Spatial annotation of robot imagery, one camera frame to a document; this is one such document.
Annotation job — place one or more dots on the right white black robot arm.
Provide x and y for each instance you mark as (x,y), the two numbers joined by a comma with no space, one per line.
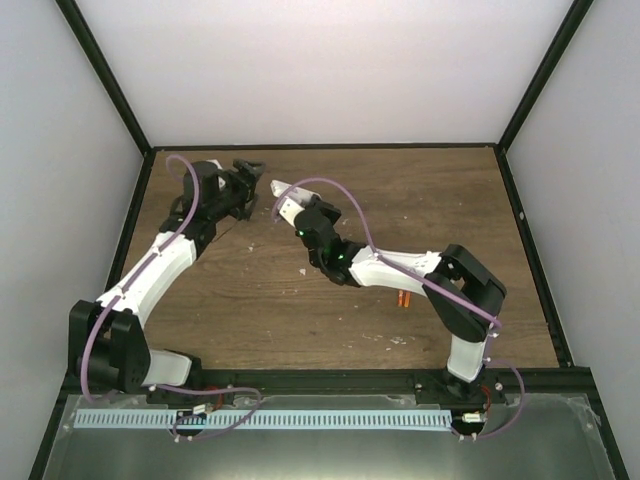
(465,295)

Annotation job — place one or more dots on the white remote control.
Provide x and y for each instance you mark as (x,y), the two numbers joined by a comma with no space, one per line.
(283,189)

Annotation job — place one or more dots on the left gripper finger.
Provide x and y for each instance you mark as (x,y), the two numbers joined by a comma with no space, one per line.
(247,166)
(245,210)

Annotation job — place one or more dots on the black front frame rail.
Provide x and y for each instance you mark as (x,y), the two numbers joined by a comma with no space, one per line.
(427,385)

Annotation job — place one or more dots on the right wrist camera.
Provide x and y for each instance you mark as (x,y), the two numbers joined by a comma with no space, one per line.
(288,208)

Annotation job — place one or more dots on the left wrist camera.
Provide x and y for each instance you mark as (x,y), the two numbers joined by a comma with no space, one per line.
(215,163)

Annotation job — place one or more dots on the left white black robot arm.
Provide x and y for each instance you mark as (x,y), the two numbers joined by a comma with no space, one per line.
(107,345)

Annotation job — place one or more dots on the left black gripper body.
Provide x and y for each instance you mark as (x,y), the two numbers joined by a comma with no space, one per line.
(236,197)

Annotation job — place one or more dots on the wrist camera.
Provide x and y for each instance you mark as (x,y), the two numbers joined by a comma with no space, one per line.
(288,208)
(215,163)

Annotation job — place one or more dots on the light blue slotted cable duct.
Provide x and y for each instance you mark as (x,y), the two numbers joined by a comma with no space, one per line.
(154,419)

